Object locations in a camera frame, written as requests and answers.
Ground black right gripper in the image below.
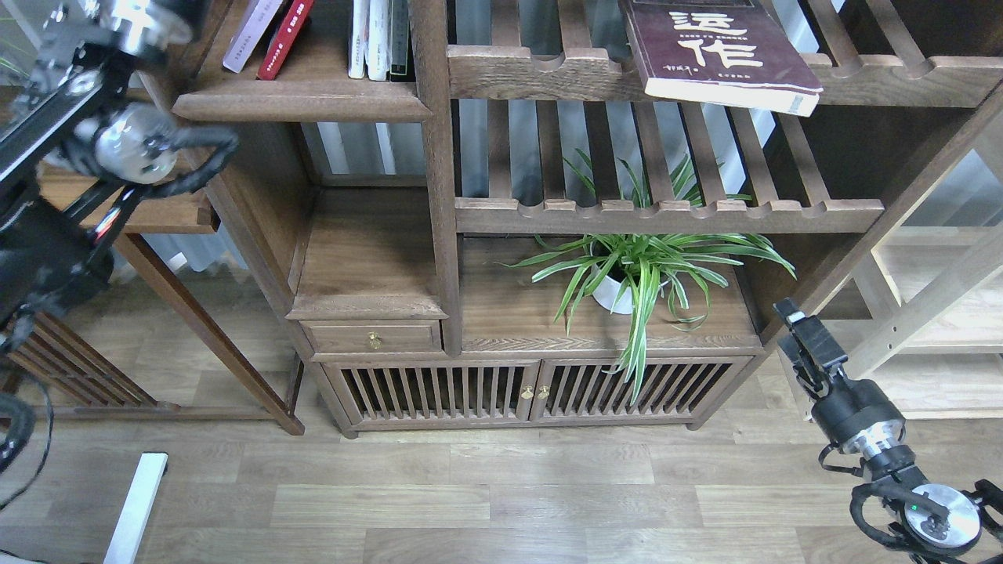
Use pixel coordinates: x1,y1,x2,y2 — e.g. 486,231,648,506
773,298,848,400

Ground red paperback book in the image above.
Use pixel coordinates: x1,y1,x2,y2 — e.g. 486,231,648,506
255,0,315,80

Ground white and purple book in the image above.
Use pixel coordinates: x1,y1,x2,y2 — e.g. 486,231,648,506
222,1,286,74

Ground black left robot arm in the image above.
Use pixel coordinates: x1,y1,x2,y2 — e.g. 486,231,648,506
1,1,239,354

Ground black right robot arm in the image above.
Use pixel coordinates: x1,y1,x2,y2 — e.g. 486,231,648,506
773,298,1001,563

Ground white plant pot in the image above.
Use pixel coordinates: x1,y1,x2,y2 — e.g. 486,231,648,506
592,267,634,315

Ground maroon book with white characters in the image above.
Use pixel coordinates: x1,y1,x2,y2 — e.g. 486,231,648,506
620,1,823,117

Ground dark wooden bookshelf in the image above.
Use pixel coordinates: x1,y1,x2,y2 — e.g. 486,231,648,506
153,1,1001,438

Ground dark green upright book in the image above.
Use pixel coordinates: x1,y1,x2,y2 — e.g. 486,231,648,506
388,0,415,82

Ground white upright book left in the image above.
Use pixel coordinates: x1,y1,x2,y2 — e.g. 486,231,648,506
348,0,370,80

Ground white stand leg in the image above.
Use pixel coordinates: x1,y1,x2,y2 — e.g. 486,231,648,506
103,452,168,563

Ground slatted wooden rack left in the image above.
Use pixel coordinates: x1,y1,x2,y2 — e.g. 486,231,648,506
9,314,182,415

